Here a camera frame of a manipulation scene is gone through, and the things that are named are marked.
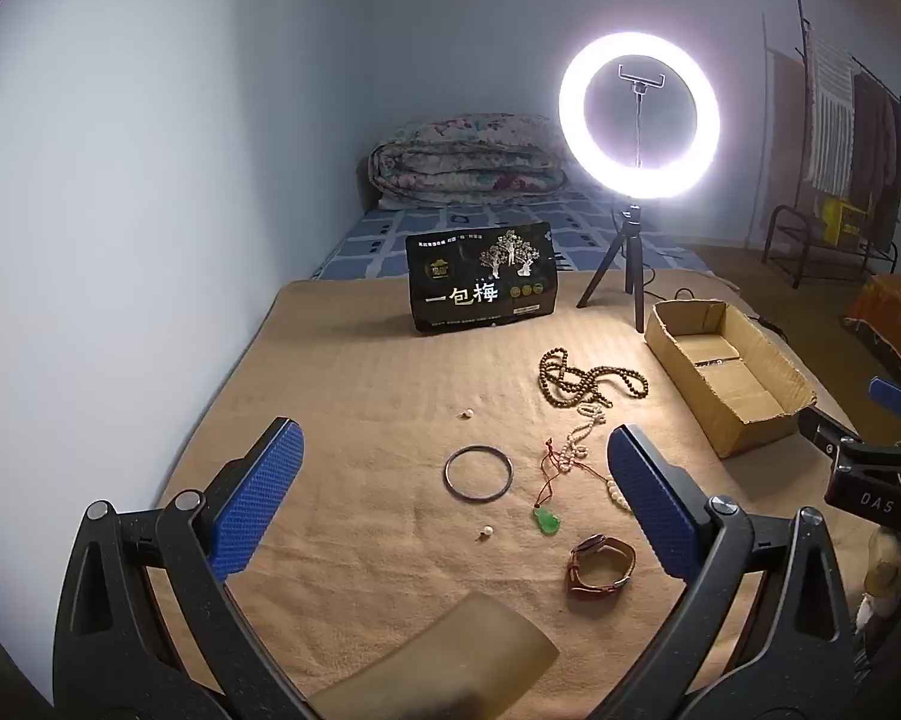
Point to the brown translucent object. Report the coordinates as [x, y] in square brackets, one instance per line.
[882, 566]

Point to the folded floral quilt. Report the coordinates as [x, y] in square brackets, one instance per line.
[465, 157]

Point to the black metal clothes rack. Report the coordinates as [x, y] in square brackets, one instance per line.
[777, 232]

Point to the dark hanging clothes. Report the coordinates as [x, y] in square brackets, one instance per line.
[878, 135]

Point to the black tripod stand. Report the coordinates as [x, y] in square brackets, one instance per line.
[632, 255]

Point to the black phone holder clamp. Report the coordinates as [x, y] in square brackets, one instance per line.
[642, 79]

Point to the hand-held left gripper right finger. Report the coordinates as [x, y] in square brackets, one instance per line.
[653, 495]

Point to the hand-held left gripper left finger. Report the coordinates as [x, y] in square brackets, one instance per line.
[259, 495]

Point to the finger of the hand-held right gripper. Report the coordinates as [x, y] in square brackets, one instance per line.
[897, 396]
[825, 427]

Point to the dark thin bangle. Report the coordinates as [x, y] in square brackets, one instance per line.
[445, 474]

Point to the black snack bag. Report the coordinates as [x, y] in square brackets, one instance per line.
[480, 277]

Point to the orange patterned box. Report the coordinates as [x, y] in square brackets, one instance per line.
[889, 307]

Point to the yellow box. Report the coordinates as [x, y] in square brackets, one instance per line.
[840, 221]

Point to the striped hanging towel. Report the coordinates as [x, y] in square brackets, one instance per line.
[829, 112]

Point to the blue checked bed sheet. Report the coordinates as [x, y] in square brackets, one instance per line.
[390, 240]

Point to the brown cardboard box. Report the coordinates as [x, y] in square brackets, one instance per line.
[750, 397]

